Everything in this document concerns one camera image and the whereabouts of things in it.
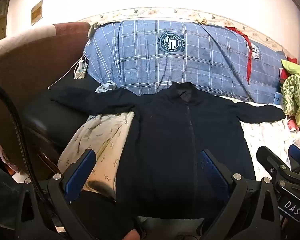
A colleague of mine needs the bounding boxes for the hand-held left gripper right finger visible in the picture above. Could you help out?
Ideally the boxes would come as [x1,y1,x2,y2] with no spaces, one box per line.
[199,149,282,240]

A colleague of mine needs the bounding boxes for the green floral cloth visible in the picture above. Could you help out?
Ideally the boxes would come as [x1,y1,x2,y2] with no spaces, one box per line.
[281,74,300,117]

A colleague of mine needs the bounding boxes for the light blue cloth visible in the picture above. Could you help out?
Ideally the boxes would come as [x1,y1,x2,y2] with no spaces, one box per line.
[94,80,119,93]

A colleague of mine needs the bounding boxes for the blue plaid blanket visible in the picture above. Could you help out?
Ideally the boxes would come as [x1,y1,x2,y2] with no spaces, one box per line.
[84,19,288,104]

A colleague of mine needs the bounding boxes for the person's black pants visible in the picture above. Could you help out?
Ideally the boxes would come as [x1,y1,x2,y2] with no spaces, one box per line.
[70,191,145,240]

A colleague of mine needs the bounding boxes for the white power cable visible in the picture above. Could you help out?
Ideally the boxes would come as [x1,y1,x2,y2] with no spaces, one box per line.
[48,55,84,90]

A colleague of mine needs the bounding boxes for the black braided cable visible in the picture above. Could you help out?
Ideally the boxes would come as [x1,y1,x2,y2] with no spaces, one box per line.
[0,80,90,240]

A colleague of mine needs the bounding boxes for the small gold wall plaque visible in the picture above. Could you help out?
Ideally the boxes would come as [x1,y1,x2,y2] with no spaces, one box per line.
[31,0,43,26]

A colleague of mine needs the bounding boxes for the white leaf-print bed sheet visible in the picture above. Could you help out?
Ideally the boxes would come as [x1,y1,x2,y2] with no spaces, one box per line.
[57,95,300,200]

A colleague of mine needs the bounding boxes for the brown padded headboard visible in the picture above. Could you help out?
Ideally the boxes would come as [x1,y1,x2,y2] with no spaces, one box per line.
[0,22,90,174]

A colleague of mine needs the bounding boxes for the white power strip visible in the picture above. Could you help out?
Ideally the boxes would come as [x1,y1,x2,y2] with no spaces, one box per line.
[74,56,88,80]

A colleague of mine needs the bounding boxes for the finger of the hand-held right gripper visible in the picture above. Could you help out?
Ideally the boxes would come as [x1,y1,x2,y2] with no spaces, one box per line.
[287,144,300,167]
[256,146,291,180]

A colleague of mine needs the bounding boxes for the dark navy zip jacket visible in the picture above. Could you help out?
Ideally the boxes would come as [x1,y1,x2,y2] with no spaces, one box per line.
[50,81,287,220]

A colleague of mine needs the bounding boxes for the red ribbon scarf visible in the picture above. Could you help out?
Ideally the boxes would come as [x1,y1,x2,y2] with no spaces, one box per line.
[224,26,253,83]

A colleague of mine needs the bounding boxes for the red garment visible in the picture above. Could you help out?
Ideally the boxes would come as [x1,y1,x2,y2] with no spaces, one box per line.
[280,57,298,83]

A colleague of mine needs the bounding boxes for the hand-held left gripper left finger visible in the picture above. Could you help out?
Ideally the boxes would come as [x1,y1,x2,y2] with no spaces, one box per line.
[14,149,98,240]

